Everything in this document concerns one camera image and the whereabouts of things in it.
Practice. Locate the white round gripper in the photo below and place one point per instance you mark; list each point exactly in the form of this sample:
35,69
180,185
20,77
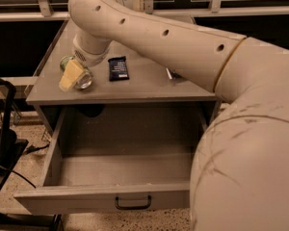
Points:
88,57

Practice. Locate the green soda can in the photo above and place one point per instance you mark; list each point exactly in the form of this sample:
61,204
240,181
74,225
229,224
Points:
85,81

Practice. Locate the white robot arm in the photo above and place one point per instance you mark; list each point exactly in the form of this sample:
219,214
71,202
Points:
240,173

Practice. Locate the grey open top drawer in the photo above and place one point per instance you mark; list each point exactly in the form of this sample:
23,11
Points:
130,151

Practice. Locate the dark blue snack bar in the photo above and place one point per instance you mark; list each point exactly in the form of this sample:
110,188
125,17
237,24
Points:
118,69

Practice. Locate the grey cabinet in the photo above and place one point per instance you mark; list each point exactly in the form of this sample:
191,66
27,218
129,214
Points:
147,82

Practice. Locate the metal window railing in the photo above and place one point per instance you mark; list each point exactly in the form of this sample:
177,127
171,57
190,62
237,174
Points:
38,10

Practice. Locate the blue crumpled chip bag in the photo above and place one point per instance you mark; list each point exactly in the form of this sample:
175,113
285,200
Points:
172,75

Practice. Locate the black chair frame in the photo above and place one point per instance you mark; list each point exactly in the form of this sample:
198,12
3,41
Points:
11,149

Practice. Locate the black drawer handle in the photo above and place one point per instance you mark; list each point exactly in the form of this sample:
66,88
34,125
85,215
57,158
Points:
124,204

